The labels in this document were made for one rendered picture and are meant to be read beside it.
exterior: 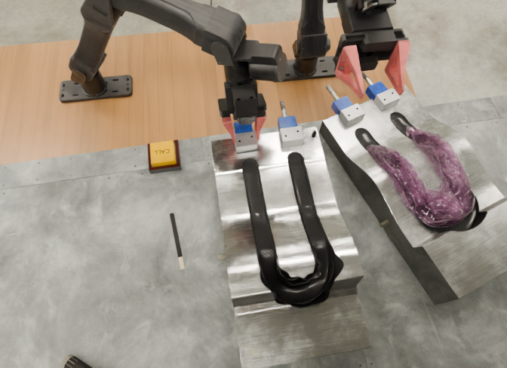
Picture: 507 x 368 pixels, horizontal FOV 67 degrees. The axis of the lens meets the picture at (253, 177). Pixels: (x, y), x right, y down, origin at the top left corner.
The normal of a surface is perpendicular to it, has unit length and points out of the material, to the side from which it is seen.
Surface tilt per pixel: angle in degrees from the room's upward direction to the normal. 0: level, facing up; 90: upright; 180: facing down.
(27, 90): 0
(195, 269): 0
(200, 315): 0
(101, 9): 90
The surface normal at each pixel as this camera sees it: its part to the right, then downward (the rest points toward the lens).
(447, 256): 0.00, -0.42
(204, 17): 0.24, -0.33
